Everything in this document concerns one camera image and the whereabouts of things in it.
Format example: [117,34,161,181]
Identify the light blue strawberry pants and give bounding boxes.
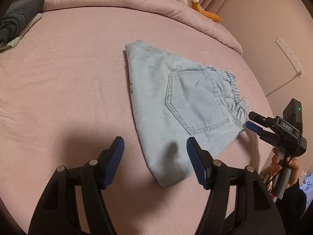
[125,40,249,187]

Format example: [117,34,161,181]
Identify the person right hand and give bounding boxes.
[269,147,300,189]

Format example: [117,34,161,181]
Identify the folded light green garment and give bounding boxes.
[0,13,42,51]

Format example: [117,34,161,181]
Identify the pink duvet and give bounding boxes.
[15,0,244,56]

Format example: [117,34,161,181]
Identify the folded dark blue jeans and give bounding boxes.
[1,0,45,47]

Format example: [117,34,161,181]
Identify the white power cable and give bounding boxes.
[265,71,302,98]

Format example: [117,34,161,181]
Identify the white wall power strip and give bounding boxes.
[275,38,305,78]

